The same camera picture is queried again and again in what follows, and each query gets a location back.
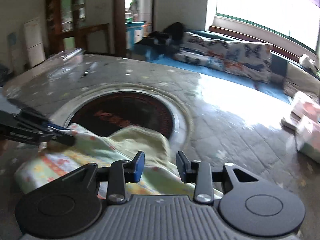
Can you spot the floral patterned green garment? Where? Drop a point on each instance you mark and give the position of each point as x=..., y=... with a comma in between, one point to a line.
x=160, y=175

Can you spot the wooden cabinet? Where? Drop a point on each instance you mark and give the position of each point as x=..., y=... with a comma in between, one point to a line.
x=66, y=27

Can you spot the white refrigerator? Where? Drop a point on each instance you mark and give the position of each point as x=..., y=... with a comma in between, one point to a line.
x=34, y=42

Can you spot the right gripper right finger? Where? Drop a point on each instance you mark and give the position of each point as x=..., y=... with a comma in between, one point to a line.
x=246, y=202

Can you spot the clear plastic bag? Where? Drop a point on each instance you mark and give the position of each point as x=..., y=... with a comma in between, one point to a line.
x=65, y=57

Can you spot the pink white tissue pack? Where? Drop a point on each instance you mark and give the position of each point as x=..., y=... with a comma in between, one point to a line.
x=303, y=120

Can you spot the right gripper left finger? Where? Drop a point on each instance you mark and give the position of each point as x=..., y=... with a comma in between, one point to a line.
x=72, y=203

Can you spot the black clothes pile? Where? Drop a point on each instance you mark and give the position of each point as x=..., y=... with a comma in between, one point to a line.
x=159, y=43

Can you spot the grey folded blanket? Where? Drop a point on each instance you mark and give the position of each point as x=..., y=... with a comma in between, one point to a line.
x=299, y=80

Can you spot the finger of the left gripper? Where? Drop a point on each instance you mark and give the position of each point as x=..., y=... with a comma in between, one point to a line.
x=58, y=136
x=55, y=125

